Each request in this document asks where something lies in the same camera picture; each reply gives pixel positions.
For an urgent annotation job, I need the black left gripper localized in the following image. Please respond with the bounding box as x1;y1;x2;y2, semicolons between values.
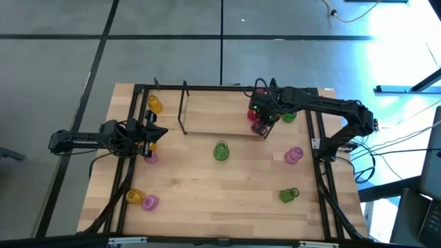
136;109;170;158

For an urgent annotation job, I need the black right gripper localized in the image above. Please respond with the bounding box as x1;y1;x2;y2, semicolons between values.
248;87;289;125

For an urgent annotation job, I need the red ribbed glass bottle vase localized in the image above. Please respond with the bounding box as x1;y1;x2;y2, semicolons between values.
252;121;269;137

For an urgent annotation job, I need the slim yellow ribbed glass vase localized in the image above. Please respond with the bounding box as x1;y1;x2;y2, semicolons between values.
147;94;164;114

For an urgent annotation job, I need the pink ribbed glass bottle vase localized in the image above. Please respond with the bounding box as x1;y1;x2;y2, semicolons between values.
283;146;305;165

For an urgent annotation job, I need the round green glass vase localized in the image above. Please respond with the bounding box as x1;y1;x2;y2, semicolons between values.
212;140;230;162

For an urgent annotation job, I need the wide-neck yellow ribbed glass vase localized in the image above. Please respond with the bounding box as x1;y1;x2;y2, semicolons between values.
125;188;145;205

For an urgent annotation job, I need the pink ribbed glass jar vase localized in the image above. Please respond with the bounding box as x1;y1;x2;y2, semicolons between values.
141;194;160;211

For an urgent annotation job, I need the conical fluted green glass vase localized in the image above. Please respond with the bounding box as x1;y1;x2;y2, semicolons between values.
278;187;300;204

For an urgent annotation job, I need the black desk foot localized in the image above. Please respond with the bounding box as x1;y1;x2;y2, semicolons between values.
374;67;441;94

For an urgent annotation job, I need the grey floor object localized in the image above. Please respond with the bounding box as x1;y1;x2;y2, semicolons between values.
0;147;26;162

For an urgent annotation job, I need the dark grey beam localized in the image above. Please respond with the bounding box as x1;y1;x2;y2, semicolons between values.
357;174;423;203

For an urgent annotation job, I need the black crossbar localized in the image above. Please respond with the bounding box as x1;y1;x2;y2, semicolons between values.
0;232;441;248

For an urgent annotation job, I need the grey laptop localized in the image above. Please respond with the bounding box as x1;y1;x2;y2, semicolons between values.
418;105;441;248

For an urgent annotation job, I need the black wire rack tray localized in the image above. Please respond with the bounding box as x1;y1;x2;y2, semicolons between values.
177;81;276;140

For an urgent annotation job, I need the black aluminium table frame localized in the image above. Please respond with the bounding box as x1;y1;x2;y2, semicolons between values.
82;82;371;242

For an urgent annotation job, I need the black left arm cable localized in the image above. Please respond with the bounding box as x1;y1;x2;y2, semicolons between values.
88;151;120;180

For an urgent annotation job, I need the silver bracket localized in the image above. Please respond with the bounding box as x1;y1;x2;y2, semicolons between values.
107;236;148;246
298;240;340;248

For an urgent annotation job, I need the beige floor cable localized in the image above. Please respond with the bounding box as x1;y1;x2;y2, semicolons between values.
321;0;382;24

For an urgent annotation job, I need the black floor cable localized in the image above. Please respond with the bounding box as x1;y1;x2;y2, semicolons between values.
351;137;441;184

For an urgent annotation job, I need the white cable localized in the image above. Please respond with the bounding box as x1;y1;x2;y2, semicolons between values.
373;99;441;147

